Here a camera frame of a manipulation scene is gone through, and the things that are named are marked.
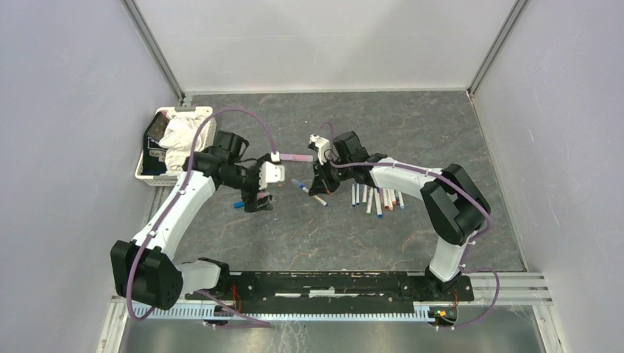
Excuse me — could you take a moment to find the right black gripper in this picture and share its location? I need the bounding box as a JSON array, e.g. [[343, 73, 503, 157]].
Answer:
[[309, 155, 352, 196]]

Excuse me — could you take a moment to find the white marker red cap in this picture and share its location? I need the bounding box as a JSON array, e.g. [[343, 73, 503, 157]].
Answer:
[[381, 189, 390, 210]]

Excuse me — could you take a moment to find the white marker light-blue cap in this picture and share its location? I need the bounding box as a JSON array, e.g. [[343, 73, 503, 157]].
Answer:
[[396, 191, 405, 209]]

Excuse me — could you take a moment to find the lilac highlighter pen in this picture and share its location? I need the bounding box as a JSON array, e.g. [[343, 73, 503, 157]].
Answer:
[[280, 154, 314, 163]]

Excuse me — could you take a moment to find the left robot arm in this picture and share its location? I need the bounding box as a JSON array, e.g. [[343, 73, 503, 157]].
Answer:
[[110, 132, 285, 310]]

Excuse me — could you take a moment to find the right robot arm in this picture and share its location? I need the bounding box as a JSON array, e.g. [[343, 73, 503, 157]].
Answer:
[[308, 132, 492, 300]]

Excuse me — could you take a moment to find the white crumpled cloth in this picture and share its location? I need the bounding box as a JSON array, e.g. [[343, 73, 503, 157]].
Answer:
[[159, 110, 208, 175]]

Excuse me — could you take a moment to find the black box in basket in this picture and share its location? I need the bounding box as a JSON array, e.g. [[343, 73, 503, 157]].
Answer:
[[141, 111, 169, 176]]

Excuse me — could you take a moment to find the white plastic basket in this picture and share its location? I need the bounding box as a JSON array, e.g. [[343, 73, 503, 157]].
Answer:
[[135, 106, 213, 187]]

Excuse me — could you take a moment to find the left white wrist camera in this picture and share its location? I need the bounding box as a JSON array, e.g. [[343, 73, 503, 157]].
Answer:
[[258, 161, 286, 190]]

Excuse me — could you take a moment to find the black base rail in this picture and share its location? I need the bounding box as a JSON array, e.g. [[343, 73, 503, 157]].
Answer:
[[208, 271, 475, 315]]

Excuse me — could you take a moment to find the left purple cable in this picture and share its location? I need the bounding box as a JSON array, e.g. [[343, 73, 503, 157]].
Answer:
[[125, 107, 279, 329]]

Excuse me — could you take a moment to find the purple cable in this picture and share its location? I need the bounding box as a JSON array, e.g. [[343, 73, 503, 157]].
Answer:
[[125, 107, 279, 329], [316, 121, 500, 332]]

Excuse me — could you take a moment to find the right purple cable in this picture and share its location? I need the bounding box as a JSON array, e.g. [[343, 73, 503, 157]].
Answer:
[[316, 121, 500, 332]]

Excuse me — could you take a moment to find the slotted cable duct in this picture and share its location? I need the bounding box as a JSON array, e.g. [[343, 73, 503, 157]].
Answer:
[[127, 304, 433, 321]]

